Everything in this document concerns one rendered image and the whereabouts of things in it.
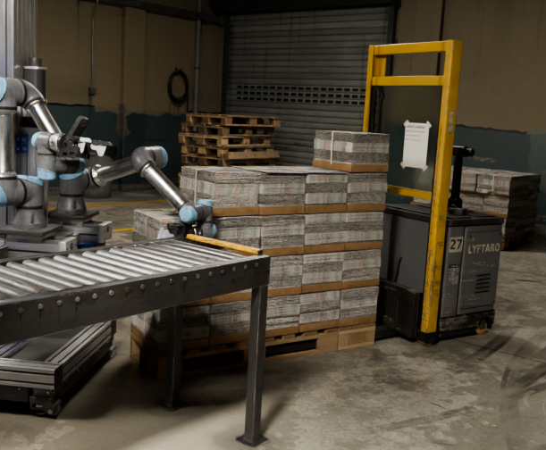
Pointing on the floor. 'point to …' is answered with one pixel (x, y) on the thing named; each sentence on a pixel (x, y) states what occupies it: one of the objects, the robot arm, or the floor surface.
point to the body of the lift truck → (487, 264)
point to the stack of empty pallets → (231, 123)
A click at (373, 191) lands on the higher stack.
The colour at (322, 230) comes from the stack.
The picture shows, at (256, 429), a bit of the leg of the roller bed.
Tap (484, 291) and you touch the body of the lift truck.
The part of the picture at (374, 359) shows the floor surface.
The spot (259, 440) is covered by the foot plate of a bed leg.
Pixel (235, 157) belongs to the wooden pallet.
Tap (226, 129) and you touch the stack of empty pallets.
